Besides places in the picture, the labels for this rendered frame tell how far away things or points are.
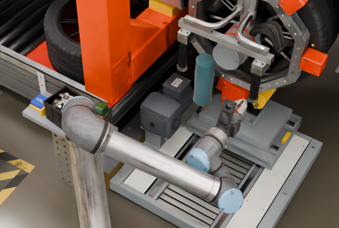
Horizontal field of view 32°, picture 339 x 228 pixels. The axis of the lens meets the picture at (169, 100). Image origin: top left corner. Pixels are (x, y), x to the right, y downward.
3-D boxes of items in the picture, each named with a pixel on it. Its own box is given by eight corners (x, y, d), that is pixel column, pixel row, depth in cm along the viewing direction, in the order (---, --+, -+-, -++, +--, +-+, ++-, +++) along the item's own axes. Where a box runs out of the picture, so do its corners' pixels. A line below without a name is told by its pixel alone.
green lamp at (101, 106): (108, 110, 257) (108, 104, 254) (103, 116, 255) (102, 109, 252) (101, 107, 259) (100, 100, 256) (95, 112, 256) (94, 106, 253)
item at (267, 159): (299, 127, 326) (302, 115, 319) (270, 171, 304) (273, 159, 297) (219, 92, 344) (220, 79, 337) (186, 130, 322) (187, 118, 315)
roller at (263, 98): (286, 77, 295) (288, 69, 291) (259, 114, 277) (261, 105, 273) (275, 73, 297) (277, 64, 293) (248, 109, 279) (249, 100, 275)
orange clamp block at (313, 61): (305, 59, 254) (325, 67, 251) (297, 69, 250) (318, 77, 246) (308, 46, 249) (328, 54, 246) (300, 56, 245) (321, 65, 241)
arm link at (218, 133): (203, 130, 219) (225, 141, 216) (209, 122, 222) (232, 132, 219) (201, 146, 226) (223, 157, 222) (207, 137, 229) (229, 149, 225)
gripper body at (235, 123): (224, 120, 236) (209, 140, 229) (226, 105, 230) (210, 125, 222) (241, 128, 233) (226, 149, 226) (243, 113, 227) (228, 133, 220)
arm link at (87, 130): (70, 110, 185) (252, 194, 202) (70, 99, 197) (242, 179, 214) (53, 142, 187) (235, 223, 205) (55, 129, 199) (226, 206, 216)
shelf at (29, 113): (118, 131, 275) (118, 127, 273) (96, 155, 265) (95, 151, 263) (46, 95, 291) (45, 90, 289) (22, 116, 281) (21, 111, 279)
